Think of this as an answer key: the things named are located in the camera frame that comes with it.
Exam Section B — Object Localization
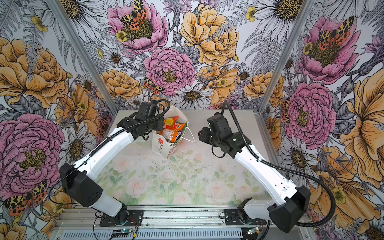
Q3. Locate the small orange snack packet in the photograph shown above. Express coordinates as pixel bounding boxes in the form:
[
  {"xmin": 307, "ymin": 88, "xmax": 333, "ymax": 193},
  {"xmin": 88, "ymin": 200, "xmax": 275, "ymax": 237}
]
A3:
[{"xmin": 164, "ymin": 116, "xmax": 179, "ymax": 128}]

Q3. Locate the orange mango snack packet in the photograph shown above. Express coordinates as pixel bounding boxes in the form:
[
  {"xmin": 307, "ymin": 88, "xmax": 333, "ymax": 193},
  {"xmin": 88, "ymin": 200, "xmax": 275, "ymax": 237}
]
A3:
[{"xmin": 159, "ymin": 123, "xmax": 186, "ymax": 143}]

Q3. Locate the white floral paper bag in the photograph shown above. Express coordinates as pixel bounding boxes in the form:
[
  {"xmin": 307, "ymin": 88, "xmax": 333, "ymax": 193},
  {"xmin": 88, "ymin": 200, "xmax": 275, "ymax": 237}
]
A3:
[{"xmin": 152, "ymin": 106, "xmax": 195, "ymax": 160}]

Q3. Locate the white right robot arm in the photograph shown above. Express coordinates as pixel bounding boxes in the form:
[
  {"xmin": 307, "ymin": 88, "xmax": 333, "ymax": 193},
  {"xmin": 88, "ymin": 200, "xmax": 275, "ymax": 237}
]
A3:
[{"xmin": 198, "ymin": 113, "xmax": 311, "ymax": 233}]

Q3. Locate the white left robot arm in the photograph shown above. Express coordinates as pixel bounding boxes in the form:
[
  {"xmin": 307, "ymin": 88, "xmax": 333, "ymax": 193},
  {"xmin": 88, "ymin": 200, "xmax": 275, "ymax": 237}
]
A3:
[{"xmin": 60, "ymin": 100, "xmax": 171, "ymax": 225}]

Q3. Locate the green circuit board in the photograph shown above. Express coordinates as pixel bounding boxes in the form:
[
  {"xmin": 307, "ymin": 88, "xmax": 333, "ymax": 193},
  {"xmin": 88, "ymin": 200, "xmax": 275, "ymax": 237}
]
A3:
[{"xmin": 110, "ymin": 229, "xmax": 138, "ymax": 240}]

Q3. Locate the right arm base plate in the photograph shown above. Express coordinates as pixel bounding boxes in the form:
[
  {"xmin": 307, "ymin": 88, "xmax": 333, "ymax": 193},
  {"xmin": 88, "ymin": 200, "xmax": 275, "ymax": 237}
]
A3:
[{"xmin": 224, "ymin": 209, "xmax": 256, "ymax": 226}]

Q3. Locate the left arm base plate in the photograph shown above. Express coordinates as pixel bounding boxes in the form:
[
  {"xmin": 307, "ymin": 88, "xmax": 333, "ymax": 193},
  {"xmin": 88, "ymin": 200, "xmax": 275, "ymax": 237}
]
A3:
[{"xmin": 99, "ymin": 210, "xmax": 144, "ymax": 227}]

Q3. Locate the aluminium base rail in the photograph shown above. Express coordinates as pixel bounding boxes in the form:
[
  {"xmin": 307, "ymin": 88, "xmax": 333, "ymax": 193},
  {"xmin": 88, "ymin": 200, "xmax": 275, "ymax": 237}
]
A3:
[{"xmin": 51, "ymin": 206, "xmax": 316, "ymax": 240}]

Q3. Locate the aluminium frame post left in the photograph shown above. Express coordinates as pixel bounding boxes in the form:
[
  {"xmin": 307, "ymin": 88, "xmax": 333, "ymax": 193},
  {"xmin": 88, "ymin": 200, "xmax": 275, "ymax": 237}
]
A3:
[{"xmin": 47, "ymin": 1, "xmax": 119, "ymax": 115}]

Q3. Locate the aluminium frame post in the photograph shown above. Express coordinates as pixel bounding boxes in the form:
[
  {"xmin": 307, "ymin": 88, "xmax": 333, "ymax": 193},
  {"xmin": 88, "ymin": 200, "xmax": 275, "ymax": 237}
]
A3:
[
  {"xmin": 258, "ymin": 0, "xmax": 315, "ymax": 115},
  {"xmin": 47, "ymin": 1, "xmax": 119, "ymax": 115}
]

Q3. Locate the aluminium frame post right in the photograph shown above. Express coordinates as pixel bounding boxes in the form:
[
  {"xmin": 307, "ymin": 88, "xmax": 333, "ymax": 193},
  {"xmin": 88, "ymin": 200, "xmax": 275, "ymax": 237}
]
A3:
[{"xmin": 258, "ymin": 0, "xmax": 315, "ymax": 115}]

